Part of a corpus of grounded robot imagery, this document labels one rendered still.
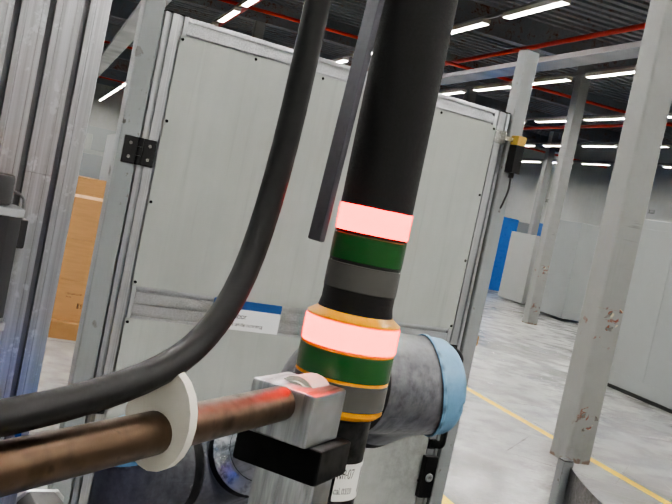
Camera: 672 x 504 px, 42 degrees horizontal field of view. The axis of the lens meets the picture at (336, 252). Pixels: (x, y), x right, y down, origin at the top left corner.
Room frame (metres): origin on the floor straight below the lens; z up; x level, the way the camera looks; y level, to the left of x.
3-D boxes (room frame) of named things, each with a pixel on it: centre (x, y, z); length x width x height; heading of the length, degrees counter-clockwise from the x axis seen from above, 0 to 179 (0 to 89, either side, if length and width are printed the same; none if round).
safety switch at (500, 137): (2.68, -0.45, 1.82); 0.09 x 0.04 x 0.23; 120
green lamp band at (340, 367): (0.40, -0.01, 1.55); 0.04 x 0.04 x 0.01
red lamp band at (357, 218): (0.40, -0.01, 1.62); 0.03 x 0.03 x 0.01
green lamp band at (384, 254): (0.40, -0.01, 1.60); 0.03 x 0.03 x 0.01
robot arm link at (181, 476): (1.23, 0.21, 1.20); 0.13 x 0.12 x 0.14; 125
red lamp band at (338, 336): (0.40, -0.01, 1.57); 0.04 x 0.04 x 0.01
